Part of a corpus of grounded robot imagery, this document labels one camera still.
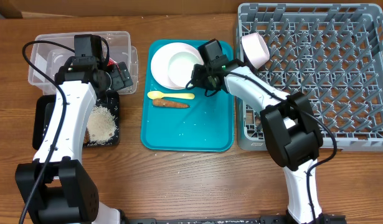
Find black plastic tray bin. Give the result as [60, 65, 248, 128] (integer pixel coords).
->
[32, 93, 120, 149]

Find yellow plastic spoon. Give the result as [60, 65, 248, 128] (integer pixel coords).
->
[147, 91, 195, 100]

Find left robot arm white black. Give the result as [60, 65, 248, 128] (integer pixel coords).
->
[15, 34, 132, 223]

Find large white plate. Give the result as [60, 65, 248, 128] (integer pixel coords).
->
[150, 42, 201, 90]

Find brown food chunk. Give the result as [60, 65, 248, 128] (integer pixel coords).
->
[83, 129, 90, 144]

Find small white bowl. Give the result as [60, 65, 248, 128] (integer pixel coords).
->
[168, 52, 203, 88]

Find brown sausage stick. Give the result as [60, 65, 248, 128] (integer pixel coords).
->
[153, 99, 189, 109]

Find white bowl with rice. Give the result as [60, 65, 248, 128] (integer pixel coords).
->
[241, 33, 270, 69]

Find clear plastic bin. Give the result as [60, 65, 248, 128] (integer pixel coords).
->
[28, 31, 138, 95]

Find red wrapper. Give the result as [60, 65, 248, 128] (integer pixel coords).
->
[107, 60, 118, 70]

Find pile of rice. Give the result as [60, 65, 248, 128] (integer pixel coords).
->
[87, 106, 117, 144]

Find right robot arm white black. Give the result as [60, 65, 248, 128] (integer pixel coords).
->
[186, 59, 334, 223]

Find teal plastic tray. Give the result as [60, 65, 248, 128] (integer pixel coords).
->
[140, 39, 235, 153]

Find black rail at bottom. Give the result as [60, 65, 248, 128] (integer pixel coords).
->
[116, 213, 348, 224]

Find grey dishwasher rack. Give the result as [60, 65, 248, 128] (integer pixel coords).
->
[235, 3, 383, 152]

